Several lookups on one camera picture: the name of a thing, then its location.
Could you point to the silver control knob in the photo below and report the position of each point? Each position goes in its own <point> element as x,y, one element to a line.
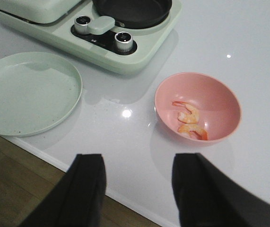
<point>81,24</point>
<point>123,41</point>

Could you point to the mint green round plate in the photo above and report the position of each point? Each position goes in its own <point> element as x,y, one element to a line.
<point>38,91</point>

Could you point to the right silver control knob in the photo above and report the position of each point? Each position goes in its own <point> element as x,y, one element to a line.
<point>123,41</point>

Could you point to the breakfast maker hinged lid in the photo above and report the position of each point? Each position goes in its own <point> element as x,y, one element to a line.
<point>38,11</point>

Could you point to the left silver control knob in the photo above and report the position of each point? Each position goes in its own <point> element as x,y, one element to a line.
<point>81,24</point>

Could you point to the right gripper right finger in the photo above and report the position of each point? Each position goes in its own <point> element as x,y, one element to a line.
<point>206,197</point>

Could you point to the black round frying pan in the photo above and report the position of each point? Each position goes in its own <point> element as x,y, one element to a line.
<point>134,14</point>

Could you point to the pink bowl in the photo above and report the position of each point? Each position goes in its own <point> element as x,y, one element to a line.
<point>219,109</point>

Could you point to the mint green breakfast maker base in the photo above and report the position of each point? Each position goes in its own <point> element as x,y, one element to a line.
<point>98,47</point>

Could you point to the cooked shrimp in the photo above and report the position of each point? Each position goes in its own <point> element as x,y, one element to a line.
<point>193,131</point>
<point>189,115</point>

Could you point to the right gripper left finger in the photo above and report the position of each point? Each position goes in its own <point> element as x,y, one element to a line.
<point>76,200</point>

